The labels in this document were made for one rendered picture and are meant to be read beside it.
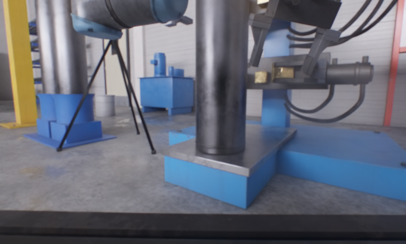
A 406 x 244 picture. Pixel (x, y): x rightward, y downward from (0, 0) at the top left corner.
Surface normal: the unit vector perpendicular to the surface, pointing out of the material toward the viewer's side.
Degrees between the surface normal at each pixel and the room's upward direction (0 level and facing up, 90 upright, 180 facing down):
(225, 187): 90
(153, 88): 90
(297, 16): 114
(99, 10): 121
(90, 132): 90
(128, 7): 128
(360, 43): 90
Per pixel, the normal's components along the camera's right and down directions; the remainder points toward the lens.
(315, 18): 0.09, 0.51
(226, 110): 0.09, 0.13
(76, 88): 0.68, 0.10
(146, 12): -0.22, 0.89
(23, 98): 0.83, 0.07
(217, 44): -0.24, 0.12
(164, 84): -0.57, 0.11
